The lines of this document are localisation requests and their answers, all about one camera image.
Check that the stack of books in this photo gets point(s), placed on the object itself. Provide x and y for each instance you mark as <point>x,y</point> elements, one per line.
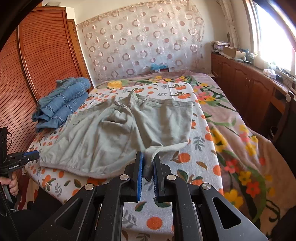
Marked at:
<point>218,46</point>

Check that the beige side curtain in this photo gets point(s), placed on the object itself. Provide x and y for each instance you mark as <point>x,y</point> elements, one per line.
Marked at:
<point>229,16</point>

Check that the cardboard box blue cloth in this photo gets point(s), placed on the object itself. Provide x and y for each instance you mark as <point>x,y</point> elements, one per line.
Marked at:
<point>155,68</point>

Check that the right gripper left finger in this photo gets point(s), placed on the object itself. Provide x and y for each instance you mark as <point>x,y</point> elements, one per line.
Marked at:
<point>95,212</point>

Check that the cardboard box on cabinet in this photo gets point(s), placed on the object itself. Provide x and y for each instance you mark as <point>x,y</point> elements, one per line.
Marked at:
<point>233,53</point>

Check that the person's left hand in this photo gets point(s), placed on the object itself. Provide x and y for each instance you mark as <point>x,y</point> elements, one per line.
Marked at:
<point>12,183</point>

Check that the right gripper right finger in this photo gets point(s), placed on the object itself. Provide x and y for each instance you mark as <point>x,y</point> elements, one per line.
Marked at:
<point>200,212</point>

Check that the floral pink blanket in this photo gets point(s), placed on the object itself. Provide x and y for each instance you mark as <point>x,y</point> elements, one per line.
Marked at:
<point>241,164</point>

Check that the wooden louvred wardrobe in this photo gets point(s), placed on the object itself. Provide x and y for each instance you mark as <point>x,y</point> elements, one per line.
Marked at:
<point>43,48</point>

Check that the blue denim jeans pile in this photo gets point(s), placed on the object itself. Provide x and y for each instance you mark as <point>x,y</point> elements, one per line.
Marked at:
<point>53,109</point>

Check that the long wooden cabinet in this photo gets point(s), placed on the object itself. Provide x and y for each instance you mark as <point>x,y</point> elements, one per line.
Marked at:
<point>259,100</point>

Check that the circle pattern sheer curtain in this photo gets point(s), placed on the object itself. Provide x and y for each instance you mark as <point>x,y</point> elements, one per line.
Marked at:
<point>124,43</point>

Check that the window with wooden frame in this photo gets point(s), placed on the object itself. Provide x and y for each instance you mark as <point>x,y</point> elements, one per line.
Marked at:
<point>271,42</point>

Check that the grey-green pants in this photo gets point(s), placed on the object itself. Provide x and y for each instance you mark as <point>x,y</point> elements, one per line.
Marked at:
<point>101,141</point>

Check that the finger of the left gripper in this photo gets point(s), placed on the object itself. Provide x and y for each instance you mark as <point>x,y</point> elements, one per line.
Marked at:
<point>32,155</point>

